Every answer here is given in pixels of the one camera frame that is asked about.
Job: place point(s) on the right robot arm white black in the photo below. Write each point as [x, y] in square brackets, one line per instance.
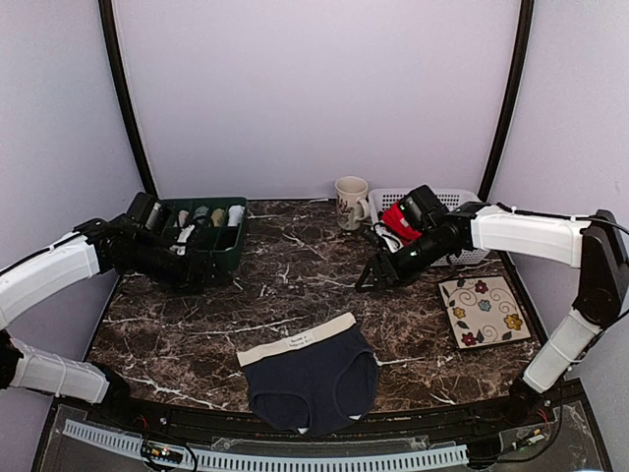
[594, 244]

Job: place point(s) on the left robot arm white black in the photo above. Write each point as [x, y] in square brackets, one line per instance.
[133, 240]

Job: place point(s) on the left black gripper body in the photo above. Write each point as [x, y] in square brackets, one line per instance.
[183, 277]

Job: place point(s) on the white rolled cloth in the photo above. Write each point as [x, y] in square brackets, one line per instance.
[235, 215]

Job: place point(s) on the grey-green rolled cloth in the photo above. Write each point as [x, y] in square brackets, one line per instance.
[200, 216]

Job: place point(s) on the left black frame post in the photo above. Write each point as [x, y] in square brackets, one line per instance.
[119, 78]

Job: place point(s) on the olive rolled cloth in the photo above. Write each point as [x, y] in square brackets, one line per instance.
[217, 217]

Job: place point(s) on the black frame post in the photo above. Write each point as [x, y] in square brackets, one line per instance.
[511, 92]
[119, 78]

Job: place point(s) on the right black frame post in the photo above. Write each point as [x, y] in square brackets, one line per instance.
[511, 92]

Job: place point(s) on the red underwear in basket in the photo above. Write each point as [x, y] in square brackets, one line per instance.
[395, 221]

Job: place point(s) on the pink rolled cloth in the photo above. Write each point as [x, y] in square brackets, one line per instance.
[182, 218]

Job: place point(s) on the white slotted cable duct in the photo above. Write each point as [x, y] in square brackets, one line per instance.
[248, 455]

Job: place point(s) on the floral square coaster tile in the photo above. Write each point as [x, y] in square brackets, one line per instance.
[482, 312]

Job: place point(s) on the black front rail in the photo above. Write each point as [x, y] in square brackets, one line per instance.
[469, 421]

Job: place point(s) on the small green circuit board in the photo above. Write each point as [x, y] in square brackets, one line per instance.
[162, 454]

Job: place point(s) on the green divided organizer tray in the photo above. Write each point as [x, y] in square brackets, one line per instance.
[226, 243]

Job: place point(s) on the white plastic basket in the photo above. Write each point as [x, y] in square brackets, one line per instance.
[459, 202]

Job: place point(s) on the navy underwear cream waistband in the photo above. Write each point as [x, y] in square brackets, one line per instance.
[313, 383]

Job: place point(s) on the cream floral mug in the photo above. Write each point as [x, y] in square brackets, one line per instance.
[352, 205]

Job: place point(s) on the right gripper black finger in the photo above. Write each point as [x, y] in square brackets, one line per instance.
[370, 283]
[378, 269]

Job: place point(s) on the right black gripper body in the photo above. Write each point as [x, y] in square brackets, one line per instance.
[410, 267]

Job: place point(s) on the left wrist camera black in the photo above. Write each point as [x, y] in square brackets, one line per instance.
[181, 244]

